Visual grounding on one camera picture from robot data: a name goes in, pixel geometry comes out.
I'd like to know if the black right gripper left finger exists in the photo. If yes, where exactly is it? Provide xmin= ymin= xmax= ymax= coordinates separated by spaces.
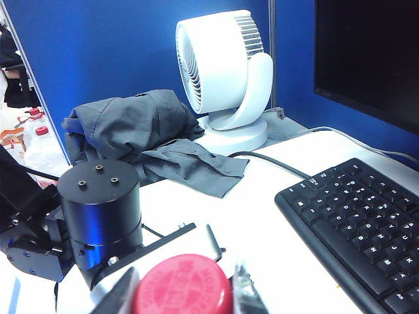
xmin=90 ymin=266 xmax=141 ymax=314

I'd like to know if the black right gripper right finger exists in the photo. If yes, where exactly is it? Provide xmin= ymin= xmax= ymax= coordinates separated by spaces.
xmin=232 ymin=261 xmax=273 ymax=314

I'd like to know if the red plastic bottle cap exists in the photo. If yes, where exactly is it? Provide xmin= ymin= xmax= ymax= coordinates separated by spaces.
xmin=130 ymin=254 xmax=234 ymax=314

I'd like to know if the black computer keyboard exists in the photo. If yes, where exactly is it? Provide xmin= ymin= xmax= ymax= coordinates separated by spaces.
xmin=274 ymin=158 xmax=419 ymax=314

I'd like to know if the dark grey cloth garment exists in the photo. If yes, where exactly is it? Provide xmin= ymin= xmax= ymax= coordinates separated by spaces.
xmin=62 ymin=88 xmax=251 ymax=200

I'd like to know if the white desk fan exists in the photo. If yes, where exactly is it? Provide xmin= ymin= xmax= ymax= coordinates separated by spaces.
xmin=175 ymin=9 xmax=278 ymax=157

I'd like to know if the black hanging jacket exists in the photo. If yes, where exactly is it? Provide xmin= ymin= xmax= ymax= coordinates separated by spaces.
xmin=0 ymin=24 xmax=42 ymax=109

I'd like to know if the black computer monitor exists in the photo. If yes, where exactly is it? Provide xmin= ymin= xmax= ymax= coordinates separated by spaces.
xmin=313 ymin=0 xmax=419 ymax=135

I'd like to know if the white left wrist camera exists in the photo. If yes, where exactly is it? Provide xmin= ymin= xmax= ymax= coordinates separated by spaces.
xmin=87 ymin=222 xmax=227 ymax=292

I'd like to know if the thick black keyboard cable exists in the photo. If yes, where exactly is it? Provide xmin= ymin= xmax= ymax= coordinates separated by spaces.
xmin=228 ymin=150 xmax=312 ymax=180

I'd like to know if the thin grey cable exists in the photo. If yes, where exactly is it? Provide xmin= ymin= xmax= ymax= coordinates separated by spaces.
xmin=261 ymin=126 xmax=419 ymax=165

